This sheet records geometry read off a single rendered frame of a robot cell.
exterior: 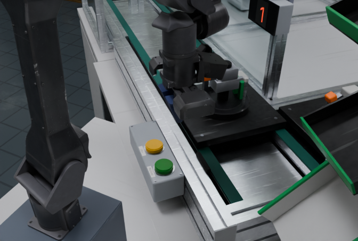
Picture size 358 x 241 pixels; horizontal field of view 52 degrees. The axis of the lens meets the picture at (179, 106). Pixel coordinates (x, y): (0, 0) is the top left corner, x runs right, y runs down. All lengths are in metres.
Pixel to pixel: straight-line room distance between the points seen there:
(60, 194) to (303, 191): 0.38
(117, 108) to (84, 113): 1.54
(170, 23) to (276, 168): 0.46
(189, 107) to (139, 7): 1.19
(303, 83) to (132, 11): 0.82
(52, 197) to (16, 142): 2.06
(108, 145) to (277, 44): 0.52
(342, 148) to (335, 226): 0.15
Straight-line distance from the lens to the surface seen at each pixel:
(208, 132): 0.88
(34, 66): 0.44
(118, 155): 1.00
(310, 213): 0.65
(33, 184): 0.55
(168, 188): 0.79
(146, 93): 1.04
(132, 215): 0.85
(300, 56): 1.53
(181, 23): 0.59
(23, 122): 2.74
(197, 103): 0.59
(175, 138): 0.89
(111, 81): 1.31
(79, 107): 2.77
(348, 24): 0.44
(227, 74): 0.90
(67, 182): 0.52
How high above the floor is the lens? 1.52
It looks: 35 degrees down
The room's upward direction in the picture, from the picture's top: straight up
